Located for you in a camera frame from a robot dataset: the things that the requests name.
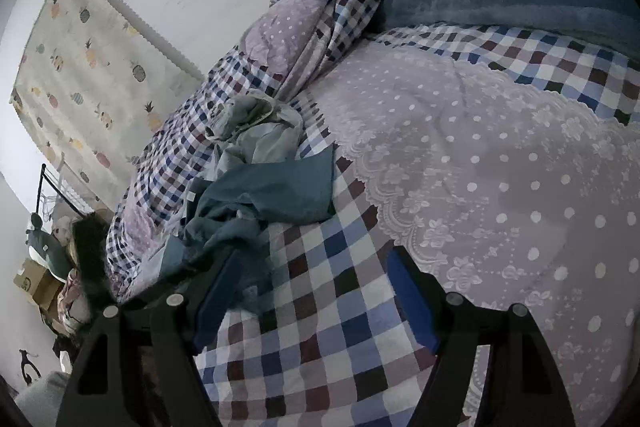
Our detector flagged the plaid bed sheet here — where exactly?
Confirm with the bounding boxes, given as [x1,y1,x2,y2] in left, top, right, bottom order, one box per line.
[196,26,639,426]

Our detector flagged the black clothes rack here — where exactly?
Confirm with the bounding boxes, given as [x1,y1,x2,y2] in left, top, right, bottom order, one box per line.
[35,162,94,220]

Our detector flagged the green plush toy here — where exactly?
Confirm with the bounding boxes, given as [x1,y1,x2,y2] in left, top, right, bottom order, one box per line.
[26,212,74,282]

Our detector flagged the pineapple print curtain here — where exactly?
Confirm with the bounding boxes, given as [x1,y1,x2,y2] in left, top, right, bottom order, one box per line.
[12,0,204,209]

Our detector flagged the dark blue shirt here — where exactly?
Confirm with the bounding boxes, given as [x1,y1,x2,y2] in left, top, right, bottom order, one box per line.
[139,143,338,303]

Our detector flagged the cardboard box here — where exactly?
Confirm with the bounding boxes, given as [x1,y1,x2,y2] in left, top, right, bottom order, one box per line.
[13,259,63,311]

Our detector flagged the pink bag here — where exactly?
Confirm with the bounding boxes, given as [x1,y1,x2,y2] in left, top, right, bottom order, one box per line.
[58,269,92,335]

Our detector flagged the light grey-blue garment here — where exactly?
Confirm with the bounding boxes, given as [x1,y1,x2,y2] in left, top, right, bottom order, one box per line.
[186,90,304,202]

